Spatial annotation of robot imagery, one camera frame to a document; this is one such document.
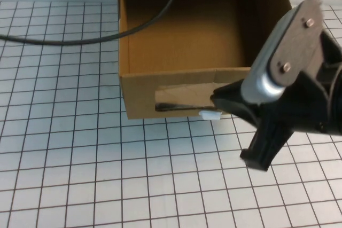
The silver wrist camera with plate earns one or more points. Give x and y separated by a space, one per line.
288 51

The cardboard drawer with taped window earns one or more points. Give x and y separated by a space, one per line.
171 51

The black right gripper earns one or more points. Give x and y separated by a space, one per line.
318 105

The white black-grid tablecloth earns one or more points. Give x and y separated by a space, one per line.
107 164

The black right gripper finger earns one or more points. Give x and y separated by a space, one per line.
232 100

